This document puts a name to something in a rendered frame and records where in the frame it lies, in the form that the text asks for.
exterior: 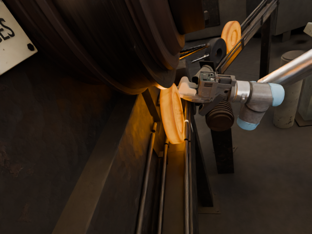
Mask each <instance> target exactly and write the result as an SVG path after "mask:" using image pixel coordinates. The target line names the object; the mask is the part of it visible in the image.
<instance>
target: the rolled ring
mask: <svg viewBox="0 0 312 234"><path fill-rule="evenodd" d="M160 108H161V115H162V122H163V126H164V130H165V133H166V135H167V138H168V140H169V141H170V143H171V144H177V143H183V142H184V115H183V109H182V103H181V99H180V95H179V92H178V89H177V86H176V85H175V84H174V83H173V85H172V86H171V87H170V88H167V89H161V91H160Z"/></svg>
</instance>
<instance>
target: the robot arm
mask: <svg viewBox="0 0 312 234"><path fill-rule="evenodd" d="M204 72H208V73H204ZM210 73H211V74H210ZM310 75H312V49H310V50H308V51H307V52H305V53H303V54H302V55H300V56H298V57H297V58H295V59H293V60H292V61H290V62H288V63H287V64H285V65H283V66H282V67H280V68H278V69H277V70H275V71H273V72H271V73H270V74H268V75H266V76H265V77H263V78H261V79H260V80H258V81H250V82H248V81H237V80H236V79H235V76H232V75H220V74H216V72H214V71H200V75H199V78H198V84H195V83H191V82H189V80H188V78H187V77H182V78H181V81H180V83H179V85H178V86H177V89H178V92H179V95H180V97H181V98H183V99H185V100H188V101H191V102H196V103H202V104H201V105H200V106H199V111H198V114H200V115H201V116H204V115H206V114H207V113H208V112H209V111H210V110H211V109H213V108H214V107H215V106H216V105H217V104H218V103H219V102H220V101H222V100H223V99H224V98H225V99H226V101H227V102H232V103H240V114H239V115H238V118H237V124H238V126H239V127H241V128H242V129H244V130H254V129H255V128H256V127H257V125H258V124H259V123H260V121H261V119H262V117H263V116H264V114H265V112H266V111H267V109H268V108H269V106H271V107H273V106H278V105H280V104H281V103H282V101H283V99H284V95H285V91H284V88H286V87H288V86H290V85H292V84H294V83H296V82H298V81H300V80H302V79H304V78H306V77H308V76H310Z"/></svg>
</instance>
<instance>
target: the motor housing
mask: <svg viewBox="0 0 312 234"><path fill-rule="evenodd" d="M205 118H206V124H207V126H208V127H209V128H210V130H211V136H212V142H213V148H214V155H215V161H216V166H217V172H218V174H228V173H234V156H233V142H232V129H231V127H232V125H233V124H234V114H233V110H232V107H231V103H230V102H227V101H226V99H225V98H224V99H223V100H222V101H220V102H219V103H218V104H217V105H216V106H215V107H214V108H213V109H211V110H210V111H209V112H208V113H207V114H206V115H205Z"/></svg>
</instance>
